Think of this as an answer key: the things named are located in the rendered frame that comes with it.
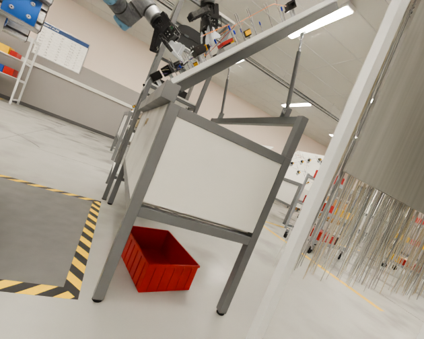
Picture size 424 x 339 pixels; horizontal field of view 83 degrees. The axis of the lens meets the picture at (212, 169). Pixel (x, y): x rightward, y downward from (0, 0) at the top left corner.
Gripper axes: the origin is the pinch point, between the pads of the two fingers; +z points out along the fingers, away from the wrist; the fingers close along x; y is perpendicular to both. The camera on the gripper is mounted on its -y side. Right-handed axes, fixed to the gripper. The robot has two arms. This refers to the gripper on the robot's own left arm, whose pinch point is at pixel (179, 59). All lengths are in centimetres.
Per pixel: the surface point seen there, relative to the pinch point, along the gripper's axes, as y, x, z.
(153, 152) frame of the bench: -18, -35, 32
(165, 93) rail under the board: -3.0, -30.6, 18.3
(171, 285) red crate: -60, -25, 84
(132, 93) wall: -354, 592, -292
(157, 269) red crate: -56, -30, 73
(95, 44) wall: -328, 534, -450
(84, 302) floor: -67, -56, 63
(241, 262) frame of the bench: -27, -15, 93
